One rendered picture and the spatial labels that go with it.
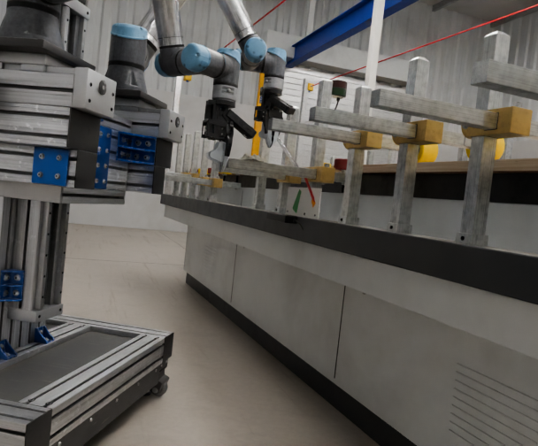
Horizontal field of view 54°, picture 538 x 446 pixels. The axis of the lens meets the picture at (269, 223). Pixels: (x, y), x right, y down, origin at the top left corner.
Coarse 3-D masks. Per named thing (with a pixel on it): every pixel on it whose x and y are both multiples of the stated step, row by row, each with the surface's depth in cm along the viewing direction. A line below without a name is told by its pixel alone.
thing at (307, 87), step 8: (304, 80) 451; (304, 88) 450; (312, 88) 451; (304, 96) 451; (304, 104) 451; (304, 112) 452; (304, 120) 453; (296, 144) 455; (296, 152) 453; (296, 160) 453
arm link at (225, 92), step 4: (212, 88) 159; (216, 88) 157; (220, 88) 156; (224, 88) 156; (228, 88) 156; (232, 88) 157; (236, 88) 159; (212, 92) 158; (216, 92) 157; (220, 92) 156; (224, 92) 156; (228, 92) 157; (232, 92) 157; (236, 92) 159; (212, 96) 158; (216, 96) 157; (220, 96) 156; (224, 96) 156; (228, 96) 157; (232, 96) 157; (236, 96) 160; (228, 100) 157; (232, 100) 158
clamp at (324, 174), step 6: (312, 168) 174; (318, 168) 171; (324, 168) 169; (330, 168) 170; (318, 174) 170; (324, 174) 169; (330, 174) 170; (312, 180) 174; (318, 180) 170; (324, 180) 169; (330, 180) 170
